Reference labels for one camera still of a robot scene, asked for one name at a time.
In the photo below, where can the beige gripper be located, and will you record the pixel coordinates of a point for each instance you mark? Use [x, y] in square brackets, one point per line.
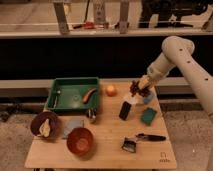
[144, 82]

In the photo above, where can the dark red grapes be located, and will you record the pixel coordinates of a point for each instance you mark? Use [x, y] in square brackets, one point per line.
[134, 88]

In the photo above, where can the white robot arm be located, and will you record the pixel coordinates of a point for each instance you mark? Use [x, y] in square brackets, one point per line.
[177, 52]

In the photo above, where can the small metal cup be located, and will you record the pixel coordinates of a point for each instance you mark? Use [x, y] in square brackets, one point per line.
[92, 114]

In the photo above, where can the teal sponge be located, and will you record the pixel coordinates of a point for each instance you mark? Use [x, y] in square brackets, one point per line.
[148, 116]

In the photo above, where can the black rectangular block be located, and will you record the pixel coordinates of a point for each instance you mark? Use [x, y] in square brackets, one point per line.
[125, 109]

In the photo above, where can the orange fruit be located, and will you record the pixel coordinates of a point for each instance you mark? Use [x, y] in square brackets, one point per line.
[111, 90]

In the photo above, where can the wooden table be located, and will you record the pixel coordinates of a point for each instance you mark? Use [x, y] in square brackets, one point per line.
[109, 133]

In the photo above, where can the green plastic tray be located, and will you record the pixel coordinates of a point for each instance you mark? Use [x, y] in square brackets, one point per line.
[66, 94]

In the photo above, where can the grey cloth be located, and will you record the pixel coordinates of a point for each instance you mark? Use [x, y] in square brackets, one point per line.
[71, 124]

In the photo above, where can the orange-red bowl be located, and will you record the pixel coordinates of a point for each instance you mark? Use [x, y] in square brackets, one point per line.
[80, 141]

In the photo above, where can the yellow banana peel toy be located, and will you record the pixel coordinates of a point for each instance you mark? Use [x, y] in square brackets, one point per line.
[45, 129]

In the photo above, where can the dark brown plate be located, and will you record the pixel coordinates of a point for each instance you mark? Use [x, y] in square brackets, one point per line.
[54, 123]

